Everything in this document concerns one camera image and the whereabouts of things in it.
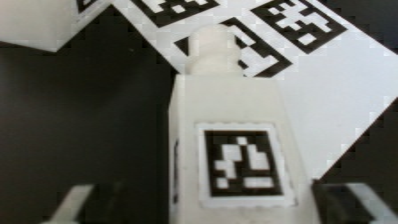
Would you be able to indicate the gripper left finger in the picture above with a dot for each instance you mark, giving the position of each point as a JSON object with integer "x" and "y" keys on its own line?
{"x": 88, "y": 206}

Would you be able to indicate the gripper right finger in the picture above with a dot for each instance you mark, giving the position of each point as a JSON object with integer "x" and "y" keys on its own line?
{"x": 351, "y": 205}

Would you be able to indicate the white marker sheet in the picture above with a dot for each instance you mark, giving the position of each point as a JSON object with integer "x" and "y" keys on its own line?
{"x": 303, "y": 48}

